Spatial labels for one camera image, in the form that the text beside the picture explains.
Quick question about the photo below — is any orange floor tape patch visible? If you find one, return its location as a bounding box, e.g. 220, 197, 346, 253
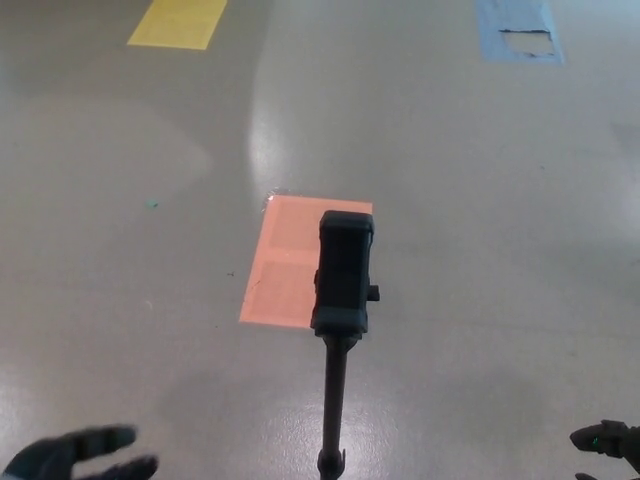
238, 194, 374, 331

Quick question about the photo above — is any yellow floor tape patch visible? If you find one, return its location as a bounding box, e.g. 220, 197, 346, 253
125, 0, 229, 52

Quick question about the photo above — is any black phone stand tripod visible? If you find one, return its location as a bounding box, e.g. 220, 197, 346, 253
309, 209, 383, 480

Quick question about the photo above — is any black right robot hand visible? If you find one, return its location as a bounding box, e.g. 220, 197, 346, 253
569, 419, 640, 480

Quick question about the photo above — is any torn blue floor tape patch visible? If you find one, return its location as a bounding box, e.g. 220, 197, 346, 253
474, 0, 567, 67

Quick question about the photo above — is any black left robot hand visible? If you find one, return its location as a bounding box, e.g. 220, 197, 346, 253
0, 424, 161, 480

